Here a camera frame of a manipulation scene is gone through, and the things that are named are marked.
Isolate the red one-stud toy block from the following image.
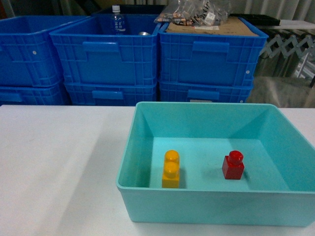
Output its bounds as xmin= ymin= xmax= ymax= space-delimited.
xmin=222 ymin=150 xmax=245 ymax=180

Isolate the yellow two-stud toy block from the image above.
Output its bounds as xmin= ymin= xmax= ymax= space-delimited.
xmin=161 ymin=150 xmax=180 ymax=188

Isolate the light blue plastic box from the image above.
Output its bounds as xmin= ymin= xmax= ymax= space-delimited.
xmin=116 ymin=102 xmax=315 ymax=227

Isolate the blue crate bottom right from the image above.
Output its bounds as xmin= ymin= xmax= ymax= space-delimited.
xmin=159 ymin=82 xmax=253 ymax=103

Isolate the blue crate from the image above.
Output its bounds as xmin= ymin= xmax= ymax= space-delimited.
xmin=64 ymin=83 xmax=157 ymax=106
xmin=0 ymin=82 xmax=71 ymax=105
xmin=158 ymin=18 xmax=268 ymax=87
xmin=159 ymin=82 xmax=253 ymax=103
xmin=0 ymin=15 xmax=85 ymax=88
xmin=50 ymin=14 xmax=161 ymax=86

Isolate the blue crate bottom middle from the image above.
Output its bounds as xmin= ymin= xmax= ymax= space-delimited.
xmin=64 ymin=83 xmax=157 ymax=106

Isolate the blue crate top right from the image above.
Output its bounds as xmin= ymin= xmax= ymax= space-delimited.
xmin=158 ymin=18 xmax=268 ymax=87

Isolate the blue crate top middle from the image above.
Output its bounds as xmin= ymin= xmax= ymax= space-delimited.
xmin=50 ymin=14 xmax=161 ymax=86

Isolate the blue crate bottom left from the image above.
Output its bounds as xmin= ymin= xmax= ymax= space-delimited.
xmin=0 ymin=82 xmax=71 ymax=105

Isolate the clear plastic water bottle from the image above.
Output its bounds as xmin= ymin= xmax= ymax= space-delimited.
xmin=110 ymin=5 xmax=126 ymax=35

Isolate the clear bag of parts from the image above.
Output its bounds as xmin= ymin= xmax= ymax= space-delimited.
xmin=155 ymin=0 xmax=232 ymax=27

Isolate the brown cardboard sheet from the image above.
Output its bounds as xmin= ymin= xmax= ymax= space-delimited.
xmin=166 ymin=17 xmax=258 ymax=36

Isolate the black tray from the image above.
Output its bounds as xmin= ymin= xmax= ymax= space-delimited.
xmin=230 ymin=13 xmax=281 ymax=26

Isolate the grey expandable roller conveyor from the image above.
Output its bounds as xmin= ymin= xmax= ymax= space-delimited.
xmin=260 ymin=34 xmax=315 ymax=59

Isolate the blue crate top left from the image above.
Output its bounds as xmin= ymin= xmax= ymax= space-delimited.
xmin=0 ymin=15 xmax=85 ymax=88

